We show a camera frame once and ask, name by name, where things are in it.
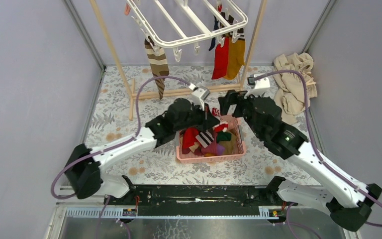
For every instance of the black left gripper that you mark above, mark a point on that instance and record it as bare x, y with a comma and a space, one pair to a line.
207, 120

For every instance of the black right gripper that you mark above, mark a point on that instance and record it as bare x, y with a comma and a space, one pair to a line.
233, 97

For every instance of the red bear sock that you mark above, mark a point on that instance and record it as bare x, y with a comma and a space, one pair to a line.
189, 141

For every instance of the red white striped sock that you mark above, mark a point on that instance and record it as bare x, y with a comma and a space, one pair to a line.
222, 126

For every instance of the green sock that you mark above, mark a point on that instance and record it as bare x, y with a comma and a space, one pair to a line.
223, 136

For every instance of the purple orange striped sock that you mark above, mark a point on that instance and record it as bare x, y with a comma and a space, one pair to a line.
213, 149

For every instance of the tan plain sock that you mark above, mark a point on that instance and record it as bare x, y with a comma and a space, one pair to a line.
230, 145

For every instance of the mustard brown cuffed sock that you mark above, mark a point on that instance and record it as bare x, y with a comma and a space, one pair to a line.
236, 52

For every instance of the brown striped sock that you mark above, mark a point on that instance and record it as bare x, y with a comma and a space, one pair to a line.
158, 64

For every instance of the dark argyle sock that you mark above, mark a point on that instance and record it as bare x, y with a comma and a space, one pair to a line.
228, 17

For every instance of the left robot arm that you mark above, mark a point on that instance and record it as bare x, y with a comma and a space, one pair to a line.
86, 166

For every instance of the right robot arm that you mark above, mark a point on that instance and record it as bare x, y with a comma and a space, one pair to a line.
346, 200

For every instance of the wooden hanger stand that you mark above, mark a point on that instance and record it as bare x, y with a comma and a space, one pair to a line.
175, 45

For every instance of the white plastic sock hanger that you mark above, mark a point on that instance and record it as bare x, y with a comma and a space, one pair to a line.
167, 33

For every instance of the pink plastic basket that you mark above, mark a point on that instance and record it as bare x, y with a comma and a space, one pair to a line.
238, 152

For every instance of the beige crumpled cloth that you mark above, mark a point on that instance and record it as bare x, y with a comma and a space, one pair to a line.
290, 96

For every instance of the floral table mat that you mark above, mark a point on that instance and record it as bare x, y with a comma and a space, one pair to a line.
110, 122

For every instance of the orange plastic clip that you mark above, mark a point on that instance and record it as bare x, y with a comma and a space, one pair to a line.
127, 9

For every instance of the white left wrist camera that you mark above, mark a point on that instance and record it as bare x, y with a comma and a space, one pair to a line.
198, 95

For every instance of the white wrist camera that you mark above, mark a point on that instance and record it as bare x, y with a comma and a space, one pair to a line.
260, 84
198, 95

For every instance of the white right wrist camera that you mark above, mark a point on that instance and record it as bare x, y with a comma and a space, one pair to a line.
260, 84

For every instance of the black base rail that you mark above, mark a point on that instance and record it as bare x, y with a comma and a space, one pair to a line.
198, 200

